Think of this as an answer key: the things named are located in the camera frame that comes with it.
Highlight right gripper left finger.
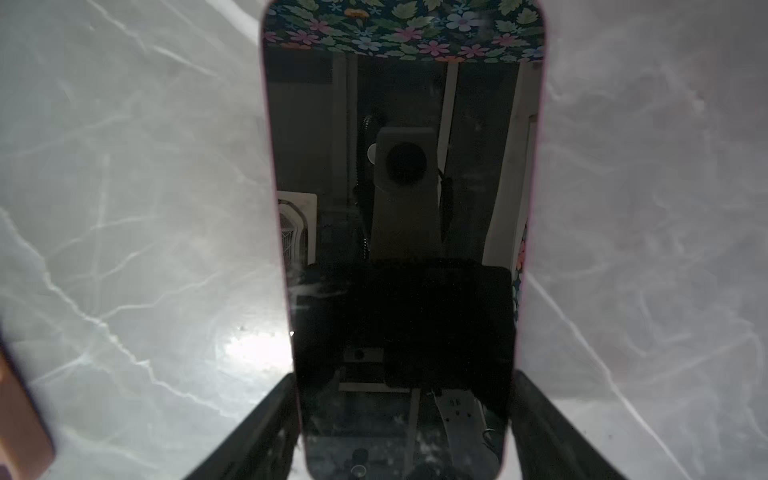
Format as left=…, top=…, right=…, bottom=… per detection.
left=187, top=373, right=300, bottom=480

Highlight black phone pink edge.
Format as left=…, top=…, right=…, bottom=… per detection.
left=262, top=1, right=544, bottom=479

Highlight pink phone case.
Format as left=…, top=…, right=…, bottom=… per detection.
left=1, top=352, right=55, bottom=480

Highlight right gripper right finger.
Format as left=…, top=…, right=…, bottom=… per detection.
left=510, top=370, right=623, bottom=480

